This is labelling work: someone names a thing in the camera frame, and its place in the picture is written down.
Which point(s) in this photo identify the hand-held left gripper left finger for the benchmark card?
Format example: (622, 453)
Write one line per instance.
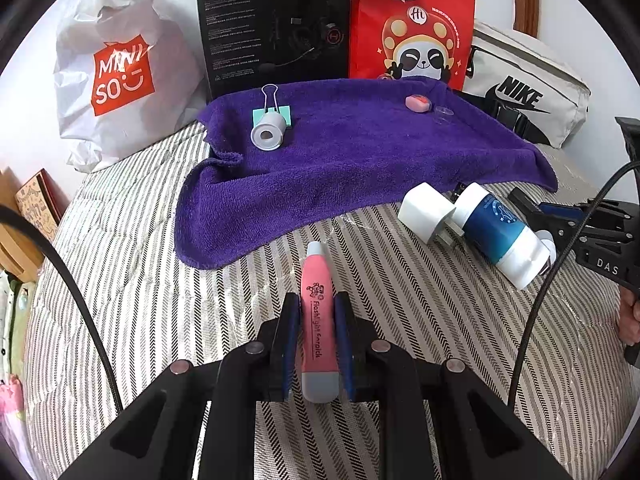
(287, 340)

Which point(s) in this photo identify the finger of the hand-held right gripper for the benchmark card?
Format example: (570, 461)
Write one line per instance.
(585, 242)
(562, 210)

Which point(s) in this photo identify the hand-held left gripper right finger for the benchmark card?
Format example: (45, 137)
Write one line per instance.
(345, 345)

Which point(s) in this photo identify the pink flashlight pen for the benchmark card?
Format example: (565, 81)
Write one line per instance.
(317, 310)

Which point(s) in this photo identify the blue white cylinder bottle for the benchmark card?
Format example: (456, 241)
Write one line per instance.
(495, 225)

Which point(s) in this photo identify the white charger plug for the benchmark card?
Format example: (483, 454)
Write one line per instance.
(425, 207)

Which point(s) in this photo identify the clear plastic small cup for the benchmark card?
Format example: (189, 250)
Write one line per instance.
(441, 112)

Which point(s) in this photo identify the pink small jar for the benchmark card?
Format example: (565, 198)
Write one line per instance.
(417, 103)

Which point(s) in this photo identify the white tape roll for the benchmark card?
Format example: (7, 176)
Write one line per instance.
(272, 119)

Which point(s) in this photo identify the green binder clip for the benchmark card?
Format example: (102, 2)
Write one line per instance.
(288, 116)

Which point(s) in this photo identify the person's right hand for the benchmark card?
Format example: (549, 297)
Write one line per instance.
(631, 317)

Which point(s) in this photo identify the white waist bag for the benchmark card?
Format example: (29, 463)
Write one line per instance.
(525, 65)

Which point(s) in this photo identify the purple towel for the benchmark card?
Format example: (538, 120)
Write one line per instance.
(350, 160)

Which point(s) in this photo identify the red paper panda bag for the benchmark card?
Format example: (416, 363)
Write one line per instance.
(400, 10)

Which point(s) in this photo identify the white patterned cloth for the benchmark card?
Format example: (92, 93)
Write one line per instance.
(12, 320)

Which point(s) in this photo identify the pink cloth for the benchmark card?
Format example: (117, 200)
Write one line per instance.
(11, 405)

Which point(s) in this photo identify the brown patterned box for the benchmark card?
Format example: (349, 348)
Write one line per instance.
(37, 205)

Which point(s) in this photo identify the wooden furniture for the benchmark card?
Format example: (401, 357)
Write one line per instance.
(12, 255)

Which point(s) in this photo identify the white plastic shopping bag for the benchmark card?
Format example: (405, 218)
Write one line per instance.
(120, 80)

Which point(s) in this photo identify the black headset box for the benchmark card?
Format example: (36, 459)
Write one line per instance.
(275, 25)

